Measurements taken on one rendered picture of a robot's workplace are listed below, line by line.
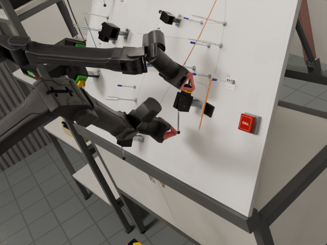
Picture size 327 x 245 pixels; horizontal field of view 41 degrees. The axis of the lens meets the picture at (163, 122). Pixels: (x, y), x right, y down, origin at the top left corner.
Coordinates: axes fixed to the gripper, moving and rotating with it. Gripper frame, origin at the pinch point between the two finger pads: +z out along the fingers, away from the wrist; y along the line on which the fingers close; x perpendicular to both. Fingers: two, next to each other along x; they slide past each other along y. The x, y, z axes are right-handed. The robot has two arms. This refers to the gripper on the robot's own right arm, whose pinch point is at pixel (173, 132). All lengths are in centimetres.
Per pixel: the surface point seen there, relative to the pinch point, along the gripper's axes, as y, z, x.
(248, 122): -26.0, 0.8, -16.0
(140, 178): 35, 28, 36
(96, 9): 86, 3, -25
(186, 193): -7.1, 12.0, 19.3
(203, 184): -14.8, 8.7, 11.2
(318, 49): 101, 211, -64
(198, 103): -0.8, 4.2, -12.5
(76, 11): 244, 76, -11
